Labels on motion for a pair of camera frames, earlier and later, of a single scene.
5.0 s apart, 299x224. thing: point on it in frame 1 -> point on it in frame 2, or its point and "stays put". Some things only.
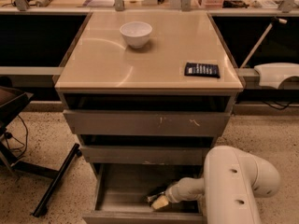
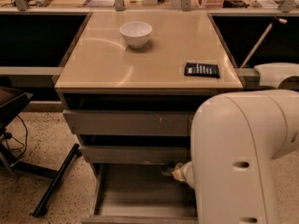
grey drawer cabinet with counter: (147, 91) stays put
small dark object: (150, 199) -> (167, 172)
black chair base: (10, 101) stays put
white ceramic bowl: (136, 34) stays put
